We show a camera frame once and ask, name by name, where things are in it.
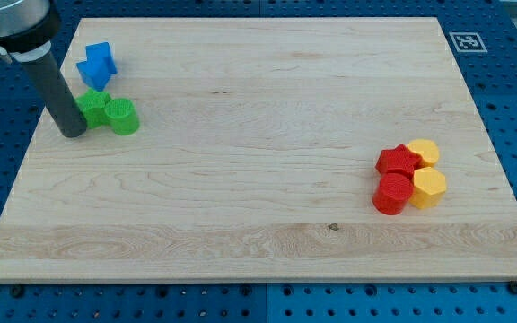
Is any yellow round block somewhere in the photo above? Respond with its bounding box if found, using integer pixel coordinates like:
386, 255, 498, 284
407, 139, 440, 168

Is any white fiducial marker tag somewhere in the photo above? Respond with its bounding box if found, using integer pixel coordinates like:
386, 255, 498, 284
449, 31, 487, 53

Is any green cylinder block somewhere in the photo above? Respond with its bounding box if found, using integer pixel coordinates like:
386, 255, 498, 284
105, 98, 140, 135

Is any light wooden board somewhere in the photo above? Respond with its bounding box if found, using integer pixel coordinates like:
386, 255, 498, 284
0, 17, 517, 284

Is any blue arrow block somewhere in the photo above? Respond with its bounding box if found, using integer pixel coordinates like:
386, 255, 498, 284
76, 42, 118, 91

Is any red cylinder block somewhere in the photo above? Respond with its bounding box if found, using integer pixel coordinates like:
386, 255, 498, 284
372, 173, 414, 215

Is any green star block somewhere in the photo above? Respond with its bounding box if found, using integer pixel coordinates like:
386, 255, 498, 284
75, 89, 111, 129

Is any red star block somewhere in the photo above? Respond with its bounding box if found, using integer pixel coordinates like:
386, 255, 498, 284
375, 144, 422, 179

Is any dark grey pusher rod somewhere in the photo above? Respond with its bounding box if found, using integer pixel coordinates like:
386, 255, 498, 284
19, 50, 87, 138

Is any yellow hexagon block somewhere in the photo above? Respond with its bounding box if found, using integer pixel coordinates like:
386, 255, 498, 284
409, 167, 447, 209

